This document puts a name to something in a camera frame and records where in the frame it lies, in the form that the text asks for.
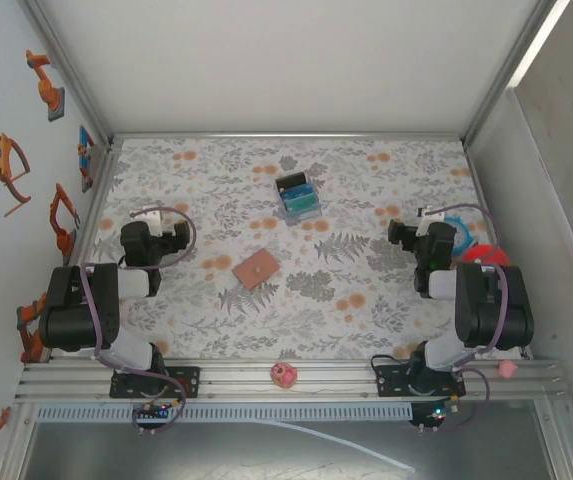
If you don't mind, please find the aluminium frame post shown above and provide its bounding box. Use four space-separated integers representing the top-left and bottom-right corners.
18 0 115 146
463 0 567 146

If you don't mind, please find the white slotted cable duct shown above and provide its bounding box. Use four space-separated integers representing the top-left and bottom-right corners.
35 403 415 422

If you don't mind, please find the white plastic tube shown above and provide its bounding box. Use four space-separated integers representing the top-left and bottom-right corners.
245 418 417 474

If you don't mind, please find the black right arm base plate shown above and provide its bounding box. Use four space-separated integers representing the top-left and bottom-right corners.
374 362 467 399

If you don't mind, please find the black card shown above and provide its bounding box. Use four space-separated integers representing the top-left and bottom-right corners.
274 171 308 192

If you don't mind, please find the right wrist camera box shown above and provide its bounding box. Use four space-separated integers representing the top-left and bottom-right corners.
417 205 440 234

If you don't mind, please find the blue orange rail sticker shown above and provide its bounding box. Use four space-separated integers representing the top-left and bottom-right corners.
76 124 98 194

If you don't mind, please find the clear acrylic card box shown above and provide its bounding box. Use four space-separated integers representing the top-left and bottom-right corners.
274 170 323 225

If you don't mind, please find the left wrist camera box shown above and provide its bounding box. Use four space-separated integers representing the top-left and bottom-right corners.
143 208 177 237

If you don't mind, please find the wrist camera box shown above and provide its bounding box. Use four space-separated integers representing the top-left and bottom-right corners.
143 208 177 237
417 205 440 234

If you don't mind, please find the red plastic toy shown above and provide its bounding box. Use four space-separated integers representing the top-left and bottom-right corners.
460 243 510 269

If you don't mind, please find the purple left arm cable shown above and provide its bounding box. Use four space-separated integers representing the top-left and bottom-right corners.
79 205 198 435

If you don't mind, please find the aluminium frame rail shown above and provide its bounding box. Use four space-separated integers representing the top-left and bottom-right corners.
45 142 122 364
14 357 570 401
463 142 535 361
109 131 467 146

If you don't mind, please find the pink donut toy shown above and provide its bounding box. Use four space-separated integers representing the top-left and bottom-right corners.
270 361 300 390

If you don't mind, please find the blue card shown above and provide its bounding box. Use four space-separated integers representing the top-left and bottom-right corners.
279 183 314 199

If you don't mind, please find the teal VIP card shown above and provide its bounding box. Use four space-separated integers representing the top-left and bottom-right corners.
282 191 318 214

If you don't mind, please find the blue alarm clock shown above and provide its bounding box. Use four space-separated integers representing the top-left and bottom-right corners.
443 214 473 254

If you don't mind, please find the floral table mat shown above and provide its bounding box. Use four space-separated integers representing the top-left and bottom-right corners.
88 137 525 360

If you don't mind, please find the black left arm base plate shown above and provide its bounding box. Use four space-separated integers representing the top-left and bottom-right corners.
109 366 202 400

